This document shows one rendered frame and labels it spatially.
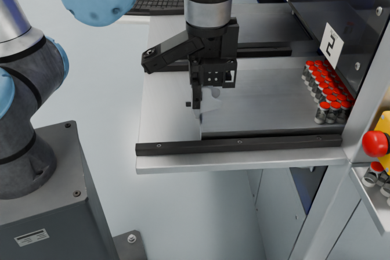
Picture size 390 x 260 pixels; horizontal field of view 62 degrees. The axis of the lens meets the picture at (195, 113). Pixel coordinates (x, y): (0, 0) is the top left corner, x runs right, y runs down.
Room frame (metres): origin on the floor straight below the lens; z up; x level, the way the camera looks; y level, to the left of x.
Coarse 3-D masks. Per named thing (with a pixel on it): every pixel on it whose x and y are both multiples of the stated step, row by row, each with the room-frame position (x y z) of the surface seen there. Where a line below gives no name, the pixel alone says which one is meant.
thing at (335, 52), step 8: (328, 24) 0.62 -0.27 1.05; (328, 32) 0.61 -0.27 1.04; (328, 40) 0.60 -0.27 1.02; (336, 40) 0.57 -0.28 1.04; (320, 48) 0.62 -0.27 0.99; (328, 48) 0.59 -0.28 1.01; (336, 48) 0.56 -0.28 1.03; (328, 56) 0.58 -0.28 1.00; (336, 56) 0.55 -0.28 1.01; (336, 64) 0.54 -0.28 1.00
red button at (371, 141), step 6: (366, 132) 0.35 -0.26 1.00; (372, 132) 0.34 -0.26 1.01; (378, 132) 0.34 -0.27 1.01; (366, 138) 0.34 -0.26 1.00; (372, 138) 0.33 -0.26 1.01; (378, 138) 0.33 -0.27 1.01; (384, 138) 0.33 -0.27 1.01; (366, 144) 0.33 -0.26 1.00; (372, 144) 0.33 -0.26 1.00; (378, 144) 0.32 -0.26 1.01; (384, 144) 0.32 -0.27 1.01; (366, 150) 0.33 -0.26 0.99; (372, 150) 0.32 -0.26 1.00; (378, 150) 0.32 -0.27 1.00; (384, 150) 0.32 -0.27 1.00; (372, 156) 0.32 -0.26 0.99; (378, 156) 0.32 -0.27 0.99
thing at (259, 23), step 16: (240, 16) 1.02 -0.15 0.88; (256, 16) 1.02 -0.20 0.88; (272, 16) 1.02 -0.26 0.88; (288, 16) 1.02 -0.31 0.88; (240, 32) 0.91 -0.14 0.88; (256, 32) 0.91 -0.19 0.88; (272, 32) 0.91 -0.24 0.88; (288, 32) 0.91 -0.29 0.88; (304, 32) 0.91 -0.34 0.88; (240, 48) 0.79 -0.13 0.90; (304, 48) 0.80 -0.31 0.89
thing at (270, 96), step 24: (240, 72) 0.70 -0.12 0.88; (264, 72) 0.70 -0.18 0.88; (288, 72) 0.70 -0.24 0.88; (240, 96) 0.59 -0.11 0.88; (264, 96) 0.59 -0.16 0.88; (288, 96) 0.59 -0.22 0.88; (312, 96) 0.59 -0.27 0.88; (216, 120) 0.51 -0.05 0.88; (240, 120) 0.51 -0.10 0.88; (264, 120) 0.51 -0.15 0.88; (288, 120) 0.51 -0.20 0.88; (312, 120) 0.51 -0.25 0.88
